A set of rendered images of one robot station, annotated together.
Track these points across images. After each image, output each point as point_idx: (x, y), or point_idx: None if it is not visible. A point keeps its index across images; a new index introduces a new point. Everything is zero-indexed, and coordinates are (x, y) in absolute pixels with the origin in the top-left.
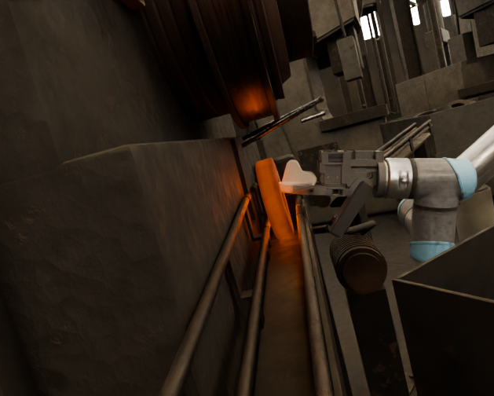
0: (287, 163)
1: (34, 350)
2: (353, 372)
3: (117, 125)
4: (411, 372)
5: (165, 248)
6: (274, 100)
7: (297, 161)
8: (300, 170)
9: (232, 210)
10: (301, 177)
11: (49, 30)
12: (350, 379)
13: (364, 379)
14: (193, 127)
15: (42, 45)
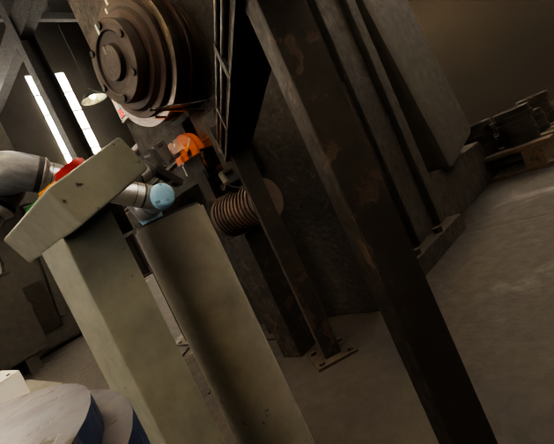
0: (171, 143)
1: None
2: (380, 329)
3: (151, 144)
4: (333, 368)
5: None
6: (146, 126)
7: (173, 141)
8: (169, 149)
9: (173, 162)
10: (171, 152)
11: (136, 136)
12: (372, 329)
13: (361, 336)
14: (186, 114)
15: (136, 140)
